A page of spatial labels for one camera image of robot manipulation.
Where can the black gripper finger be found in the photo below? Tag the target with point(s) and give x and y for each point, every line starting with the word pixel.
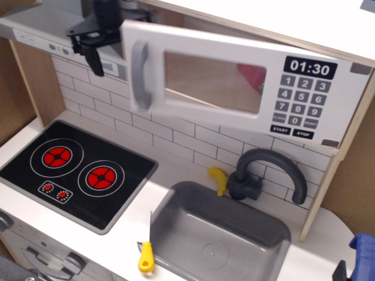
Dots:
pixel 92 58

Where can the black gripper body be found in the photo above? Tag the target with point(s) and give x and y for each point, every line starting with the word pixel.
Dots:
pixel 101 26

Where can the white toy microwave door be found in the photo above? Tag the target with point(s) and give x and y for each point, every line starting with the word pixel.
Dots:
pixel 193 75

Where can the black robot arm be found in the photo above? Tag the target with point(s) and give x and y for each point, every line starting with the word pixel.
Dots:
pixel 102 28

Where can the grey range hood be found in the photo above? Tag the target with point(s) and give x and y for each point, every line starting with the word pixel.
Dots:
pixel 43 25

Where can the black toy stove top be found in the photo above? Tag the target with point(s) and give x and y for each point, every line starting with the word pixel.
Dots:
pixel 81 176

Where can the red toy pepper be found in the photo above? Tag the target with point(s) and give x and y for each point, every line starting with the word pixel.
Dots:
pixel 254 75

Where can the yellow toy banana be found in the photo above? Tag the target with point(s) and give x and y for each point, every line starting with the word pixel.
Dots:
pixel 220 178

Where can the grey oven knob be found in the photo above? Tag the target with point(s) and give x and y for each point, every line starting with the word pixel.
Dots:
pixel 6 222

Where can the dark grey faucet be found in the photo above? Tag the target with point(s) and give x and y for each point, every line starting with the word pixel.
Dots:
pixel 257 165

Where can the grey plastic sink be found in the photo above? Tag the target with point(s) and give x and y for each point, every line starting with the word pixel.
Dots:
pixel 199 235

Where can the black clamp part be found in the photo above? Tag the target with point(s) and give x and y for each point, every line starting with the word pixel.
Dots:
pixel 340 273

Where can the blue plastic object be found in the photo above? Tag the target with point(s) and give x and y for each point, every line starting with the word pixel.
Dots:
pixel 364 265

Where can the yellow handled toy knife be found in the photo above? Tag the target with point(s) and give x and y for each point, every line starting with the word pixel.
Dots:
pixel 146 261

